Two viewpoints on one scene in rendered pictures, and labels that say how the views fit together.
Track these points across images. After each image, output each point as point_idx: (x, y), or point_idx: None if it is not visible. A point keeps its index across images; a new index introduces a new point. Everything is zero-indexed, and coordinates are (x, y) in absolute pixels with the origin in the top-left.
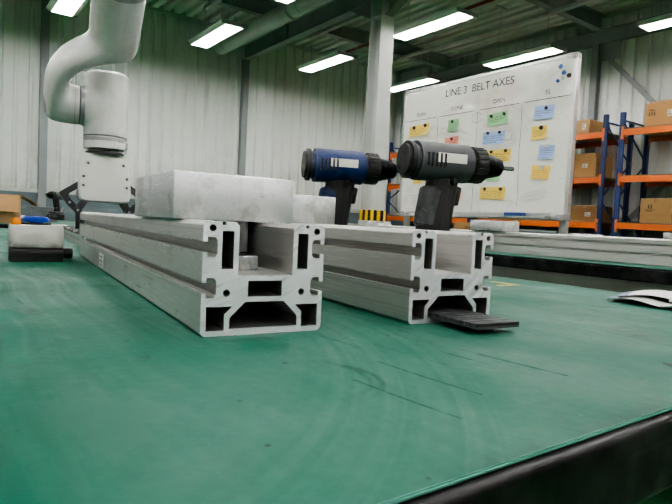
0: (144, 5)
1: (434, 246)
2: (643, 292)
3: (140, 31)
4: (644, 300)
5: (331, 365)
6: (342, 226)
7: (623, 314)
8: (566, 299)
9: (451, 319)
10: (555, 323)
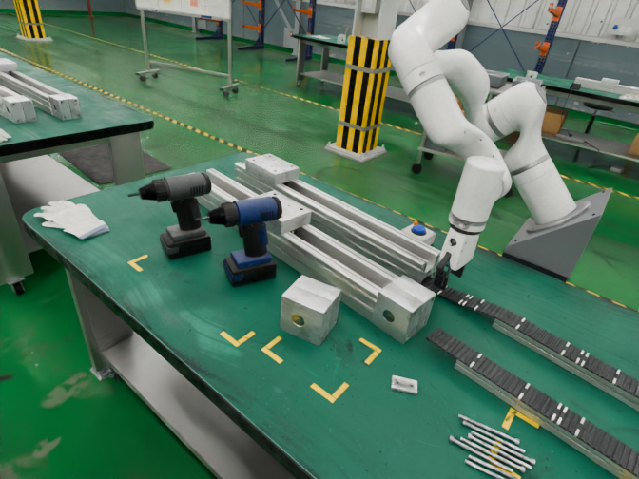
0: (414, 101)
1: (206, 173)
2: (96, 222)
3: (424, 121)
4: (102, 221)
5: (229, 172)
6: (234, 181)
7: (130, 210)
8: (132, 229)
9: None
10: None
